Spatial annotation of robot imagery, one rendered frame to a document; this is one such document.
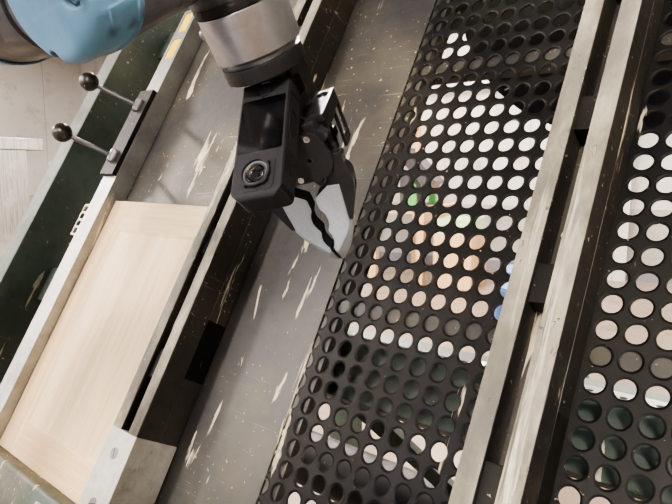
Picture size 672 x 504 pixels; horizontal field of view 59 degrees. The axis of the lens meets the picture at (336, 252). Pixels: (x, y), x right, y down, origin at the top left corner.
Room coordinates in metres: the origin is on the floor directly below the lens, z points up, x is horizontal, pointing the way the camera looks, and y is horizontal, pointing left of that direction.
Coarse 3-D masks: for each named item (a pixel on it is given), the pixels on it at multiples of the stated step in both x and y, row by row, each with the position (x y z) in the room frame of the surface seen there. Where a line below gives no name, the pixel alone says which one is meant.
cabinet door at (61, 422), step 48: (144, 240) 1.05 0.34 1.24; (192, 240) 0.96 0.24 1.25; (96, 288) 1.06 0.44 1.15; (144, 288) 0.97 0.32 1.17; (96, 336) 0.98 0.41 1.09; (144, 336) 0.91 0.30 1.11; (48, 384) 0.99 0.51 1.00; (96, 384) 0.91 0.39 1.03; (48, 432) 0.92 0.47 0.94; (96, 432) 0.85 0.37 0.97; (48, 480) 0.86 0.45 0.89
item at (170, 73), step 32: (192, 32) 1.32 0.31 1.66; (160, 64) 1.31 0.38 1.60; (160, 96) 1.26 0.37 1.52; (128, 160) 1.20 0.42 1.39; (96, 192) 1.19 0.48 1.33; (128, 192) 1.19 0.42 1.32; (96, 224) 1.14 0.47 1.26; (64, 256) 1.14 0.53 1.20; (64, 288) 1.09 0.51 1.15; (32, 320) 1.09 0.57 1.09; (32, 352) 1.04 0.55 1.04; (0, 384) 1.04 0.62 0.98; (0, 416) 0.99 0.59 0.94
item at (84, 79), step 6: (84, 72) 1.21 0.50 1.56; (90, 72) 1.22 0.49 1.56; (84, 78) 1.20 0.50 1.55; (90, 78) 1.21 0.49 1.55; (96, 78) 1.22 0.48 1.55; (84, 84) 1.20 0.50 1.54; (90, 84) 1.21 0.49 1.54; (96, 84) 1.22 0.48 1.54; (90, 90) 1.22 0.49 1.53; (102, 90) 1.23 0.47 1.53; (108, 90) 1.23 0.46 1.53; (114, 96) 1.23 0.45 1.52; (120, 96) 1.23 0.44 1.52; (126, 102) 1.24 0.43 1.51; (132, 102) 1.24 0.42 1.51; (138, 102) 1.24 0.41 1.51; (132, 108) 1.24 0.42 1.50; (138, 108) 1.23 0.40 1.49
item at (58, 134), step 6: (54, 126) 1.16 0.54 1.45; (60, 126) 1.16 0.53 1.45; (66, 126) 1.17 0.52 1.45; (54, 132) 1.16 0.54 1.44; (60, 132) 1.16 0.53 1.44; (66, 132) 1.16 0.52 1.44; (72, 132) 1.18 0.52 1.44; (54, 138) 1.17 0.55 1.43; (60, 138) 1.16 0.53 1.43; (66, 138) 1.17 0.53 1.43; (72, 138) 1.18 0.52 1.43; (78, 138) 1.18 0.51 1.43; (84, 144) 1.18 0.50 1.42; (90, 144) 1.18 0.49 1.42; (96, 150) 1.19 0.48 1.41; (102, 150) 1.19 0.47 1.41; (114, 150) 1.19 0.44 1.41; (108, 156) 1.19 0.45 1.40; (114, 156) 1.19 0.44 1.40
